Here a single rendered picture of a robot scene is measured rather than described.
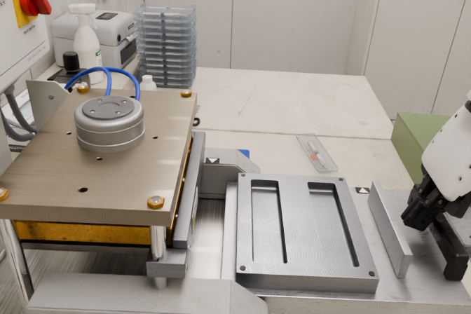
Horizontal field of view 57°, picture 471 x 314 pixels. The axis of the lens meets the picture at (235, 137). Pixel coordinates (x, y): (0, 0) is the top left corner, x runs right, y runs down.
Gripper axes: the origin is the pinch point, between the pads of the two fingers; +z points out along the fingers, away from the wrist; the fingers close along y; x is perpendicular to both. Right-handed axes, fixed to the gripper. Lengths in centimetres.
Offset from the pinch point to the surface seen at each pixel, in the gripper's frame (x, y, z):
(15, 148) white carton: 66, 43, 46
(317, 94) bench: -12, 95, 23
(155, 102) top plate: 37.4, 9.5, 3.1
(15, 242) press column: 45.2, -12.9, 11.7
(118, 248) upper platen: 35.4, -10.2, 11.3
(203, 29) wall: 29, 252, 64
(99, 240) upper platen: 37.6, -10.2, 10.9
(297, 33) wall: -32, 251, 42
